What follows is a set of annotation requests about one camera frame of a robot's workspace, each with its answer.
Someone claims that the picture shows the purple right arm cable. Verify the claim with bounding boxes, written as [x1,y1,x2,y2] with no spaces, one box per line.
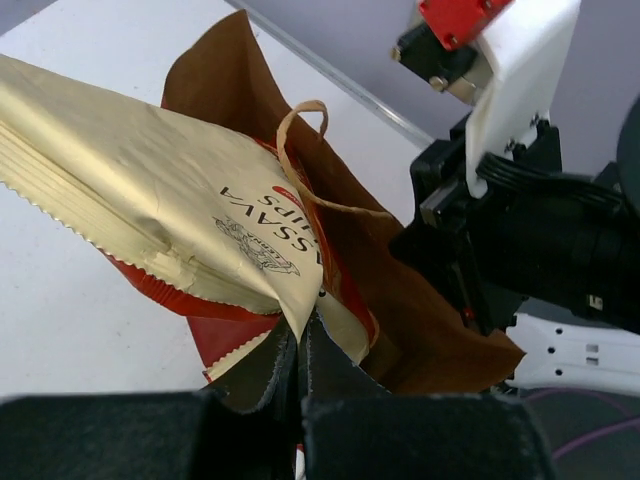
[519,385,640,464]

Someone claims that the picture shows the red paper bag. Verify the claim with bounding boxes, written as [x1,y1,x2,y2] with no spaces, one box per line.
[163,11,524,394]

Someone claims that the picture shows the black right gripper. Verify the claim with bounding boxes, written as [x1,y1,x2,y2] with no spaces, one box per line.
[389,123,620,335]

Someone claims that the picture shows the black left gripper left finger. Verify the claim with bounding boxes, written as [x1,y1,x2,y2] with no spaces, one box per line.
[1,320,297,479]

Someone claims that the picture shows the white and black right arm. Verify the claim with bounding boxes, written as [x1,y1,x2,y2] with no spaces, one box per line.
[390,107,639,396]

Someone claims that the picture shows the cream cassava chips bag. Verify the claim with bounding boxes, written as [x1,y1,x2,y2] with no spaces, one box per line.
[1,56,376,368]

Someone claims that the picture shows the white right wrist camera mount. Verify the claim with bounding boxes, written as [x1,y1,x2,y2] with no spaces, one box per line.
[390,0,581,197]

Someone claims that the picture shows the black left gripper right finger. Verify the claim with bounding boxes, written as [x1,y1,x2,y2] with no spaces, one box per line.
[298,313,555,479]

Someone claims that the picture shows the red Kusuka cassava chips bag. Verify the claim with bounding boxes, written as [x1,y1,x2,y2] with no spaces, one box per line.
[97,94,386,386]

